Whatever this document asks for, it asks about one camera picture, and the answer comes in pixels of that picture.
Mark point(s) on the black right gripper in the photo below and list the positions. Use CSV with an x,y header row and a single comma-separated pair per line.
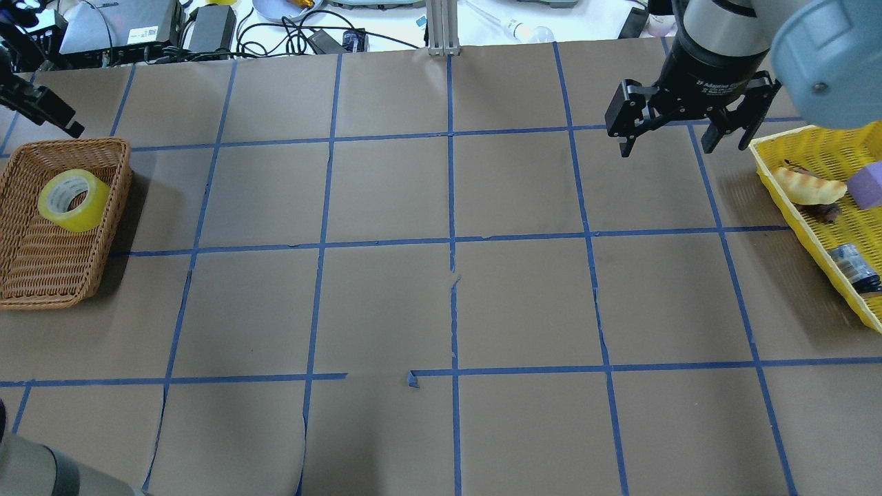
x,y
710,71

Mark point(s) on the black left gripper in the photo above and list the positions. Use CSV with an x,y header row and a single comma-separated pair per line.
x,y
43,107

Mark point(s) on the yellow tape roll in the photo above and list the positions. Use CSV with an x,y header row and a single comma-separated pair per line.
x,y
75,200

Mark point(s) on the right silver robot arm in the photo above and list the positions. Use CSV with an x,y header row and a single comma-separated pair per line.
x,y
827,54

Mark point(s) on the brown wicker basket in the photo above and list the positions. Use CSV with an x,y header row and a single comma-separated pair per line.
x,y
43,265

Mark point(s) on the black computer box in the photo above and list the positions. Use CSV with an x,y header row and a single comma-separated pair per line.
x,y
127,28

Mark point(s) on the lavender white jar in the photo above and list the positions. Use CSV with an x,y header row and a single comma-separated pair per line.
x,y
661,25

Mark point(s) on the toy croissant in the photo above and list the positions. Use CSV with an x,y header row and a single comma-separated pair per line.
x,y
807,190

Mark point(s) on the yellow woven basket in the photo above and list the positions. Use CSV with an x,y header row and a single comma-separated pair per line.
x,y
834,155

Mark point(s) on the black power adapter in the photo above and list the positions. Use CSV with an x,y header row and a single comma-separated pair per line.
x,y
211,29

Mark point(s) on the brown toy piece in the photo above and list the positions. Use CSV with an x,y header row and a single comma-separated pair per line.
x,y
827,213

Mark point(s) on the white light bulb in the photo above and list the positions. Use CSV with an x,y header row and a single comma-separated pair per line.
x,y
514,29

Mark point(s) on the purple foam cube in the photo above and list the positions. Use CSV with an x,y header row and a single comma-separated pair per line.
x,y
865,186

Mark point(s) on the blue plate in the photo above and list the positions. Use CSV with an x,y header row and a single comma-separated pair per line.
x,y
276,10

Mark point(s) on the brass cylinder tool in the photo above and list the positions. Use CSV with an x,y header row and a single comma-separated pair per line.
x,y
303,4

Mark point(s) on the aluminium frame post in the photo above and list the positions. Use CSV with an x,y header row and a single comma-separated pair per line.
x,y
443,28

